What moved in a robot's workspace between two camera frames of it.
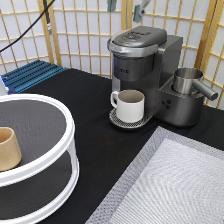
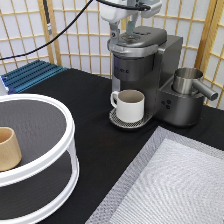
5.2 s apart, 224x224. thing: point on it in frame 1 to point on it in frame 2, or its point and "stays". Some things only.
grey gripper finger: [139, 10] to [114, 31]
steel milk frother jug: [185, 81] stays
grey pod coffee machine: [144, 59] stays
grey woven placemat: [175, 178] stays
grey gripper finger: [111, 5] to [129, 26]
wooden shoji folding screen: [80, 30] stays
